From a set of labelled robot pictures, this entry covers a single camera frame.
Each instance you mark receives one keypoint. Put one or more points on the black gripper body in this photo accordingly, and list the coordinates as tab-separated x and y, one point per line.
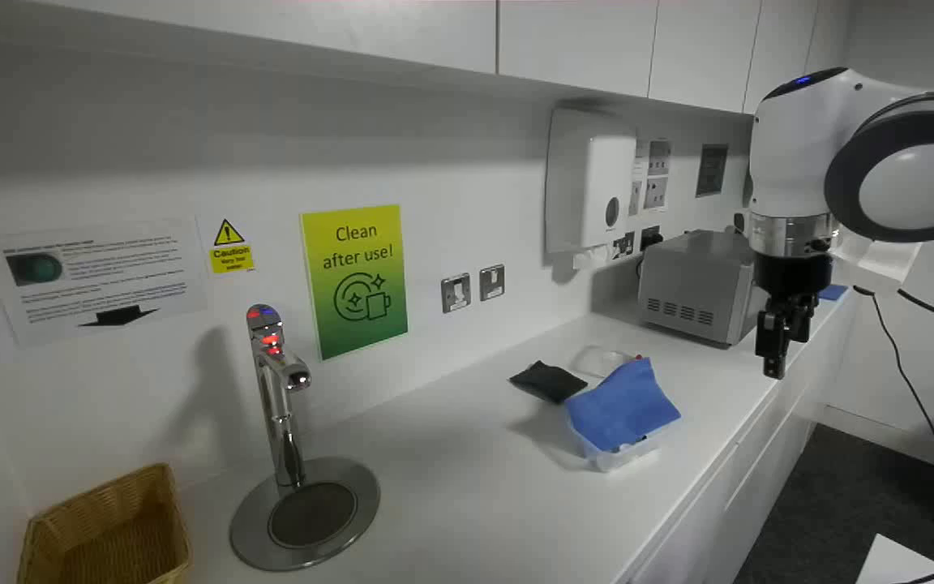
793	276

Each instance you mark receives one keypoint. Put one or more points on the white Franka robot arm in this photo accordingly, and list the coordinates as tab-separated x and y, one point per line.
803	150

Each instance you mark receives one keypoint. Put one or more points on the clear plastic bowl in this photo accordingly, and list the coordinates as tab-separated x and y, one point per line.
618	460

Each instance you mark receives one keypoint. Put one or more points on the stainless steel appliance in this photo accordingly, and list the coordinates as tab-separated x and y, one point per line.
697	286

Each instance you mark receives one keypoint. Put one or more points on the white base cabinet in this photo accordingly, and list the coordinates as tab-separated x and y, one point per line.
748	476

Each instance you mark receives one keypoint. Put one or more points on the clear lidded plastic container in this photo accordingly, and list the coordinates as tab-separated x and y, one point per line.
599	358

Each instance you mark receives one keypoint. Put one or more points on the white paper towel dispenser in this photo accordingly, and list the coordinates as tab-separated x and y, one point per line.
586	180

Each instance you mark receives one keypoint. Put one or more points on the black cloth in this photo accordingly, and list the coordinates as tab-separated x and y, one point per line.
545	380

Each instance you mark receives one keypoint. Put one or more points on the green clean after use poster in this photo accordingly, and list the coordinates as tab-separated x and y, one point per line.
356	279

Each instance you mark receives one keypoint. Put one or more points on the round metal drip tray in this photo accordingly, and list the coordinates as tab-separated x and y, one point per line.
311	522

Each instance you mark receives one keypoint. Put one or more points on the chrome water tap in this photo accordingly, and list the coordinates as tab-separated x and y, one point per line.
278	400

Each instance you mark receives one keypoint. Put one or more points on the yellow warning sign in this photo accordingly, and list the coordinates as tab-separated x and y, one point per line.
233	248

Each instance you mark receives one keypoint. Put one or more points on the white instruction sheet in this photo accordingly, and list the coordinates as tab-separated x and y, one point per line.
88	276

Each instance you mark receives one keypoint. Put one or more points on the dark wall notice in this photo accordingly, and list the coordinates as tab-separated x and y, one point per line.
713	171

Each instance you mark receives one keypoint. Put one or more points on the wall notice with pictures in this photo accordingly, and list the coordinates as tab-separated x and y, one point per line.
656	173

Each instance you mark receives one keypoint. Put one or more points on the double wall socket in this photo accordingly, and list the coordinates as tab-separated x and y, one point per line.
623	245

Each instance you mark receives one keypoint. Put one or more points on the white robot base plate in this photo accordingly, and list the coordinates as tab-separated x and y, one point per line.
916	562

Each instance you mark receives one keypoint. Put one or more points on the white upper wall cabinet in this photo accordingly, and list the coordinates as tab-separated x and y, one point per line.
554	36

